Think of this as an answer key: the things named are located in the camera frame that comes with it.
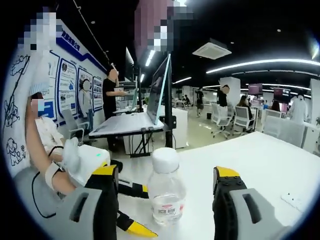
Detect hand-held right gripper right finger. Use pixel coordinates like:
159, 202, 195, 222
212, 166, 289, 240

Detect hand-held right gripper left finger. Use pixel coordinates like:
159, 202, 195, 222
53, 164, 120, 240

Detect clear plastic water bottle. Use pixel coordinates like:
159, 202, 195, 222
146, 147, 188, 226

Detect person's left hand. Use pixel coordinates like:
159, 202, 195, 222
55, 171, 85, 197

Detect white wristband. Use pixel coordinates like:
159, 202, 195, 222
44, 160, 67, 192

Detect grey office chair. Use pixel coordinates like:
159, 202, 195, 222
60, 108, 86, 145

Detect white side desk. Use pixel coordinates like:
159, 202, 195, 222
88, 109, 166, 159

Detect white table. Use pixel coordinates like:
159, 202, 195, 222
116, 131, 320, 240

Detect person's grey trousers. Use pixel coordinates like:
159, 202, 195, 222
11, 166, 76, 240

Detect person's white printed shirt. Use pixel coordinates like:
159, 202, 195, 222
1, 47, 51, 174

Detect white office chair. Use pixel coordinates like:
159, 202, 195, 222
210, 102, 234, 140
232, 105, 255, 136

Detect white partition panel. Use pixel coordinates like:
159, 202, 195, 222
263, 115, 306, 149

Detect monitor on stand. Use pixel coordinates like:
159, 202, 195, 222
145, 53, 174, 126

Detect small pink screen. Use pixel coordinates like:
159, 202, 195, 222
247, 82, 264, 96

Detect curved ceiling light strip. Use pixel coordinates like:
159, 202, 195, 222
205, 58, 320, 75

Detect ceiling air conditioner vent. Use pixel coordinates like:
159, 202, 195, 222
192, 38, 233, 61

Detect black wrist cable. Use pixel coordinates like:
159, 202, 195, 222
30, 171, 58, 219

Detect blue white wall poster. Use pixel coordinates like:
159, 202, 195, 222
46, 23, 109, 121

